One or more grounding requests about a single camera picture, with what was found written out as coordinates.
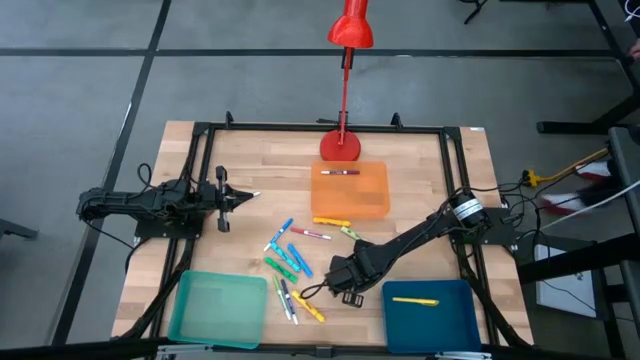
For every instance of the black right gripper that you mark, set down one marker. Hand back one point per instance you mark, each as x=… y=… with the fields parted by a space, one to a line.
x=367 y=265

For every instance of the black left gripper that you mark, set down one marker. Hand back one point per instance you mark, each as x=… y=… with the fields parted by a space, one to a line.
x=210 y=197

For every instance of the light green highlighter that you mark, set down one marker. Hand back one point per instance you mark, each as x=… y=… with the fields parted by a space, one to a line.
x=349 y=232

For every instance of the blue highlighter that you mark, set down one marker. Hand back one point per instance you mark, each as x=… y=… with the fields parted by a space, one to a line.
x=300 y=260

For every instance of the yellow Sharpie highlighter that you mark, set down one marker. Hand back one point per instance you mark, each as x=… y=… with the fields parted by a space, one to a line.
x=308 y=305
x=331 y=221

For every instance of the red thin dry-erase marker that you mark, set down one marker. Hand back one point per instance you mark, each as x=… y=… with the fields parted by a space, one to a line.
x=310 y=233

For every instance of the teal Sharpie highlighter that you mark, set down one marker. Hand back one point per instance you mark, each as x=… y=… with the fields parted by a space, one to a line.
x=285 y=257

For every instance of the green Sharpie highlighter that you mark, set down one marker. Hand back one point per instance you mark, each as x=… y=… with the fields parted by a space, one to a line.
x=280 y=270

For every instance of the green thin dry-erase marker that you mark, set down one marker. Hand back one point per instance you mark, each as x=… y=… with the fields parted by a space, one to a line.
x=279 y=292

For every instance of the slim yellow highlighter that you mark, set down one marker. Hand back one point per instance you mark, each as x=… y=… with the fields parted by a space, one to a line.
x=415 y=301

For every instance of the purple thin dry-erase marker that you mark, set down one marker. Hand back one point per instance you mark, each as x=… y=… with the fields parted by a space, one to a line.
x=340 y=172

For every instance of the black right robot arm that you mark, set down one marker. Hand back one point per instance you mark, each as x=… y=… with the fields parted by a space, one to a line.
x=415 y=235

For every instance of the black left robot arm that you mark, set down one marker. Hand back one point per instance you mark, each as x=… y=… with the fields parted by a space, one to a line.
x=125 y=200

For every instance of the orange translucent plastic bin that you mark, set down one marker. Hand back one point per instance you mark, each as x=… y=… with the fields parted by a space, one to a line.
x=350 y=197

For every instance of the dark blue plastic bin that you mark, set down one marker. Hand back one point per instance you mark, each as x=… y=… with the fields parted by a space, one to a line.
x=430 y=325

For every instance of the teal translucent plastic bin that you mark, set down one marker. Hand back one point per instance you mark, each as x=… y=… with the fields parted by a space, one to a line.
x=217 y=310

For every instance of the red desk lamp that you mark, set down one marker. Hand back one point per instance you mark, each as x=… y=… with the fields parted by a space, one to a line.
x=350 y=32

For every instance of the white label sticker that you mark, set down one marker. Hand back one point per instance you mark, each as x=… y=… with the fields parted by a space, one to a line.
x=477 y=129

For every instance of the white floor box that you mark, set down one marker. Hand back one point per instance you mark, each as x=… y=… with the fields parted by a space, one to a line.
x=555 y=280

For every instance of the black rig crossbar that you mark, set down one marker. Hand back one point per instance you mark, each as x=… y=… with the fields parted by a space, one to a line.
x=75 y=350

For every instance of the dark chair base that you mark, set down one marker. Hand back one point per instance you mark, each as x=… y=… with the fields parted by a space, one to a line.
x=15 y=229

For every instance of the person's shoe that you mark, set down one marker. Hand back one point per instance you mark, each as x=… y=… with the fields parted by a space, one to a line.
x=562 y=205
x=592 y=171

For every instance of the black rig beam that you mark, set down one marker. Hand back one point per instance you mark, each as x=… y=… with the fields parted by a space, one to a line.
x=575 y=257

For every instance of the person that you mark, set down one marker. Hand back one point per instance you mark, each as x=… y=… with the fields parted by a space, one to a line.
x=607 y=187

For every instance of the black stand leg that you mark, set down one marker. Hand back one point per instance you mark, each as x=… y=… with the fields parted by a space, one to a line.
x=477 y=9

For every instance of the person's hand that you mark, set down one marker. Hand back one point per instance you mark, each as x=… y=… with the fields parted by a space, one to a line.
x=636 y=51

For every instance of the black aluminium table frame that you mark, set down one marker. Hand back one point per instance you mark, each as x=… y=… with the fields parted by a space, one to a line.
x=275 y=127

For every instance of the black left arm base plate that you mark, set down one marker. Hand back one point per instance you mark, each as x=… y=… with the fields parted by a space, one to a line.
x=150 y=231

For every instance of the silver aluminium bracket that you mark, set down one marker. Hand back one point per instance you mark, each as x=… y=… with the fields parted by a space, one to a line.
x=185 y=350
x=462 y=356

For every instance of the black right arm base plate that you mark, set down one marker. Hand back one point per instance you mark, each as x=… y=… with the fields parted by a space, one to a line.
x=500 y=225

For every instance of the black neighbouring desk frame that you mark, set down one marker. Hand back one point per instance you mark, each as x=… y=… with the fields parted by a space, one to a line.
x=575 y=126

